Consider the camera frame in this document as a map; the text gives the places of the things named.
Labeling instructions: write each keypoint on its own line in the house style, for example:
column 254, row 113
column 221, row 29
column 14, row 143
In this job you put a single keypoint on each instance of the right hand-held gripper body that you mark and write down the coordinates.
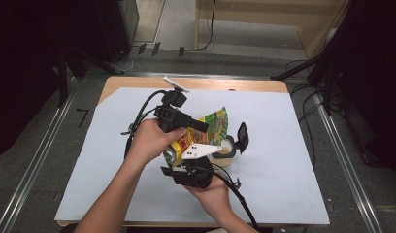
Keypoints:
column 199, row 174

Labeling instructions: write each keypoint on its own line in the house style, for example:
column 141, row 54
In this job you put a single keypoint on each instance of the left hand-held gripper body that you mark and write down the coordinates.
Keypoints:
column 170, row 118

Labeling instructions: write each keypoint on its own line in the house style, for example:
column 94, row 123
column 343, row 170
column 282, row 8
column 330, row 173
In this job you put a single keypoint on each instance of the yellow seasoning pouch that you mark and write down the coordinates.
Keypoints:
column 215, row 127

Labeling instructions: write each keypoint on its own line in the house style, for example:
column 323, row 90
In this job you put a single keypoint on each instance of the glass jar with black lid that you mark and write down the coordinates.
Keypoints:
column 242, row 137

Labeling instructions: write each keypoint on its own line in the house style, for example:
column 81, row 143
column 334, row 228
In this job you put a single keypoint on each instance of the person's right hand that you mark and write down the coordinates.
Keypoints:
column 215, row 194

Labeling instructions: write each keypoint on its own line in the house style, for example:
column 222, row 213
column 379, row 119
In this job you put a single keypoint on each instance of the person's left hand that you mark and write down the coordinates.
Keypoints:
column 147, row 142

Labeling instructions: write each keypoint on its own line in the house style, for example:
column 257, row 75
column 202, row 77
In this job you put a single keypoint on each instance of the white paper sheet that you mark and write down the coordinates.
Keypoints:
column 267, row 129

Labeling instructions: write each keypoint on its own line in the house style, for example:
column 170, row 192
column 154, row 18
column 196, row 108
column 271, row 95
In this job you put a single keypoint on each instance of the black stand leg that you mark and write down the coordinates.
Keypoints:
column 293, row 69

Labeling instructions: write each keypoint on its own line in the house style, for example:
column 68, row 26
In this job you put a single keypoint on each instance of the light wooden cabinet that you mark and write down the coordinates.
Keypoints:
column 267, row 19

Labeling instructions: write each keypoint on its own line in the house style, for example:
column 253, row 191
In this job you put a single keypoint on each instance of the black curtain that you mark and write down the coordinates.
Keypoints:
column 24, row 64
column 374, row 81

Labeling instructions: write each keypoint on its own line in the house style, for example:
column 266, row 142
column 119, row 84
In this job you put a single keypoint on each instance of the metal floor rail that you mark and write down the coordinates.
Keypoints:
column 348, row 168
column 31, row 168

